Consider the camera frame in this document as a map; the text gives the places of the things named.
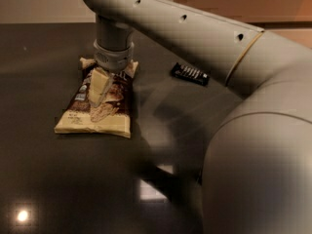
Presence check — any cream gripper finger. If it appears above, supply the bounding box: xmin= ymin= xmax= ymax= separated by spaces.
xmin=102 ymin=73 xmax=114 ymax=97
xmin=89 ymin=67 xmax=108 ymax=107

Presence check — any brown sea salt chip bag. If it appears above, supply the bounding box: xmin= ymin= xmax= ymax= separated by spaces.
xmin=55 ymin=58 xmax=138 ymax=138

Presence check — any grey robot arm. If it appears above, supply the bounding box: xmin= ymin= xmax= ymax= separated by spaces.
xmin=83 ymin=0 xmax=312 ymax=234

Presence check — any black rxbar chocolate bar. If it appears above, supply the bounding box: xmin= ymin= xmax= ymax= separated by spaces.
xmin=171 ymin=62 xmax=209 ymax=86

